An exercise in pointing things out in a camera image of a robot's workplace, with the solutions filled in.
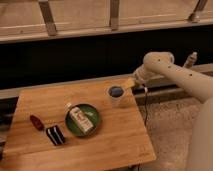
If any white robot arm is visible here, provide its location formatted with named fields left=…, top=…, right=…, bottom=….
left=124, top=52, right=213, bottom=171

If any black white striped eraser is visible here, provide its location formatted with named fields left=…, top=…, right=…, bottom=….
left=46, top=125, right=65, bottom=146

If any white cup with blue inside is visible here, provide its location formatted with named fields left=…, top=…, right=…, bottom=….
left=107, top=86, right=125, bottom=107

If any green round plate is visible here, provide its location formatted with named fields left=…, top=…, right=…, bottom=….
left=65, top=104, right=101, bottom=137

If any white labelled bottle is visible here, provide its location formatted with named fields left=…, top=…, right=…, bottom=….
left=66, top=103, right=94, bottom=134

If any grey spray bottle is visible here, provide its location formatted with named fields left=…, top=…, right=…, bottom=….
left=184, top=52, right=197, bottom=68

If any dark red oval object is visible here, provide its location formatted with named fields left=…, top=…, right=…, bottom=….
left=30, top=115, right=44, bottom=131

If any black hanging cable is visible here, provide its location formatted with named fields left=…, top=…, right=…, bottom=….
left=143, top=85, right=149, bottom=128

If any middle metal bracket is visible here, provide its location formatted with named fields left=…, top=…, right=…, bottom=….
left=109, top=0, right=120, bottom=30

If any metal bracket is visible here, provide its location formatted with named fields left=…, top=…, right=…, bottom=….
left=38, top=0, right=57, bottom=36
left=109, top=0, right=120, bottom=30
left=188, top=0, right=208, bottom=23

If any right metal bracket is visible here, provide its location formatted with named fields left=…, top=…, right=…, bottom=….
left=188, top=0, right=208, bottom=23

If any left metal bracket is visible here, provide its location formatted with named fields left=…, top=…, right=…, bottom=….
left=38, top=0, right=57, bottom=36

